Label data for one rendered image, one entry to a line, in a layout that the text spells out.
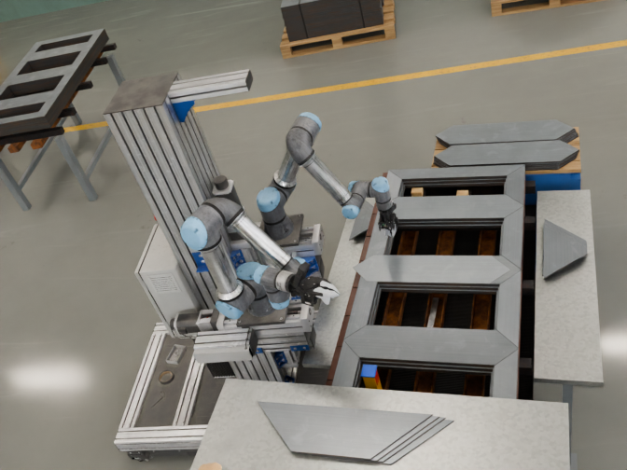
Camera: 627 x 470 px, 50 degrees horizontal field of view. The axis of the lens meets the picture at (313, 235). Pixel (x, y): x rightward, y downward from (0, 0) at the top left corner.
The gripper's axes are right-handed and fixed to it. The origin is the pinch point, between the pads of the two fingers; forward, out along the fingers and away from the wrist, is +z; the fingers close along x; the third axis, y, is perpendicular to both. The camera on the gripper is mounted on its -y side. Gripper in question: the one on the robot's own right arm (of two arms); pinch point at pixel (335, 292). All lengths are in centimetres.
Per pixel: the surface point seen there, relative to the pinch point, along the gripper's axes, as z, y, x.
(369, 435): 21, 42, 22
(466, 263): 11, 47, -87
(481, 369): 39, 57, -36
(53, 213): -391, 131, -122
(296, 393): -15.1, 43.3, 16.2
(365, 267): -34, 50, -70
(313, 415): -2.0, 41.8, 23.3
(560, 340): 60, 62, -69
